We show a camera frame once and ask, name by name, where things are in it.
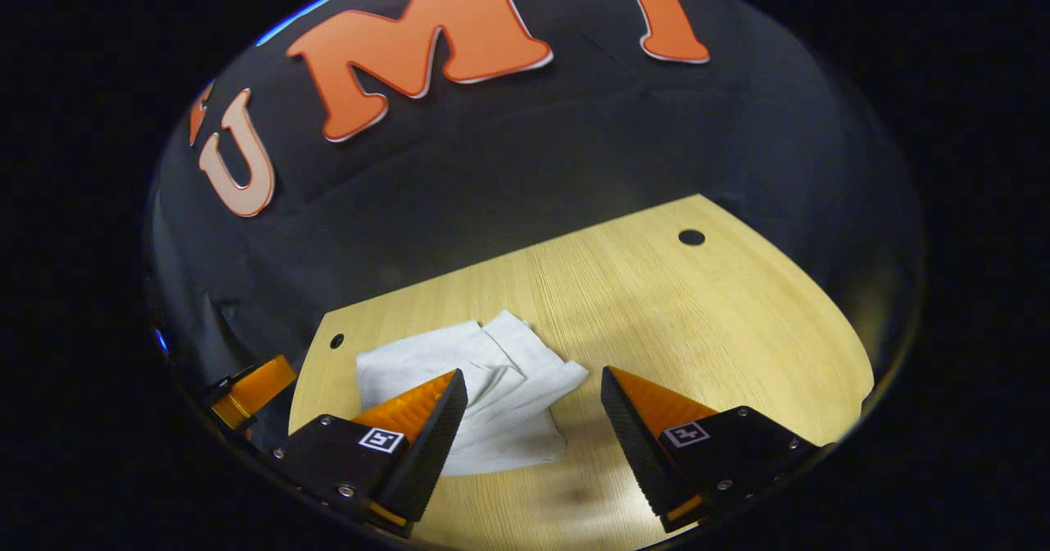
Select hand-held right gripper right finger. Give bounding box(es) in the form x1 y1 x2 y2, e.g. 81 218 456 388
600 365 821 534

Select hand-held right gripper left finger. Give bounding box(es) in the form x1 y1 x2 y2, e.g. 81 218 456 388
262 368 468 540

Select white jeans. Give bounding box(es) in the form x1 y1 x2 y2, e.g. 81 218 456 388
355 311 591 476

